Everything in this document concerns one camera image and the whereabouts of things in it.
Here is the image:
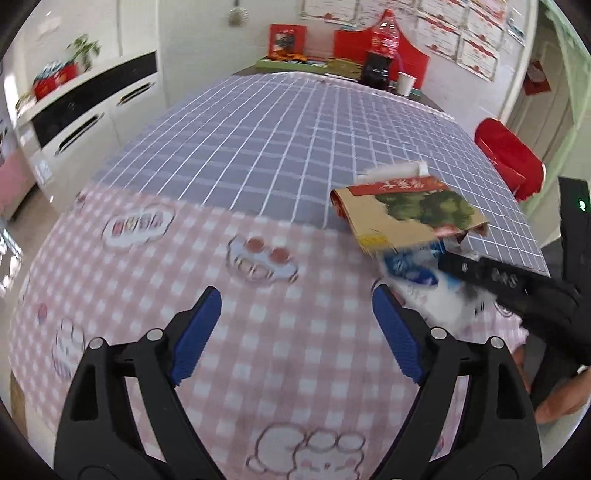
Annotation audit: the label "cola bottle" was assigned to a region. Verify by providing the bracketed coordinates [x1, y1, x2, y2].
[358, 9, 403, 91]

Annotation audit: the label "white cabinet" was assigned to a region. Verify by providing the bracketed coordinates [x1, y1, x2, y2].
[4, 46, 161, 205]

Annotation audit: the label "white paper cup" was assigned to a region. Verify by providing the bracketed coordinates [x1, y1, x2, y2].
[396, 71, 419, 97]

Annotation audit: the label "red chair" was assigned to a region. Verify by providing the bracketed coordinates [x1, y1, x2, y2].
[475, 117, 546, 202]

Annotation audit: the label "green snack tray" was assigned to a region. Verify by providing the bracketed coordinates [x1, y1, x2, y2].
[256, 52, 334, 73]

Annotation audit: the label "brown paper carton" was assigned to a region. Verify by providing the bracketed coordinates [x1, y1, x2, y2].
[330, 179, 490, 256]

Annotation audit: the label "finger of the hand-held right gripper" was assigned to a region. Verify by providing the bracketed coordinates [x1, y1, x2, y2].
[436, 251, 551, 302]

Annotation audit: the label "potted plant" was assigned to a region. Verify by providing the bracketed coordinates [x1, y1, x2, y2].
[67, 36, 102, 71]

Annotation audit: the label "blue wall poster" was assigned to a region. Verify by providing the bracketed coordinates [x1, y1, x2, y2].
[505, 9, 527, 47]

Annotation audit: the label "red door hanging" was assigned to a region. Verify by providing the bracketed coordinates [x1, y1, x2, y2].
[524, 60, 553, 96]

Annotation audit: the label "pink checked blanket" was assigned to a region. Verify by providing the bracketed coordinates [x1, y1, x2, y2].
[9, 187, 533, 480]

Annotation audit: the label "pink sofa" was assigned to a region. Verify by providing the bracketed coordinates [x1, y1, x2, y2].
[0, 152, 36, 219]

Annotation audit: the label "wall certificates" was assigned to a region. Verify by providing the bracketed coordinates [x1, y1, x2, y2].
[300, 0, 528, 82]

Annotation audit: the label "olive snack box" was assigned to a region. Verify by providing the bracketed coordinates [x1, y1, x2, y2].
[327, 58, 366, 80]

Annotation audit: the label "blue white packet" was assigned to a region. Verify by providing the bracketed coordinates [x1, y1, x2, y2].
[381, 237, 498, 334]

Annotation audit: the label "red photo card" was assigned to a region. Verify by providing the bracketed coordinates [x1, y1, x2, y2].
[269, 24, 308, 59]

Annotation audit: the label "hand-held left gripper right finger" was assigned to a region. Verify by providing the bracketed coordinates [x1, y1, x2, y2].
[372, 284, 544, 480]

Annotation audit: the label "red gift box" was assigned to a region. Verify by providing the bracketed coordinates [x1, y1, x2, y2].
[333, 25, 431, 89]

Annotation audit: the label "red tin box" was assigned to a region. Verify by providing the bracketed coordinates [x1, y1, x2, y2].
[33, 62, 79, 100]

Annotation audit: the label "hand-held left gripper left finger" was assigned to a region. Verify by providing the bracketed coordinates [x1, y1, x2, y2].
[54, 285, 228, 480]

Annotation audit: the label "grey checked cloth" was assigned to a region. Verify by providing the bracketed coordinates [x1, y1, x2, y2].
[90, 69, 553, 278]

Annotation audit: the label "person's right hand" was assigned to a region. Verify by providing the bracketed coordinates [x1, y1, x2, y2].
[534, 366, 591, 424]

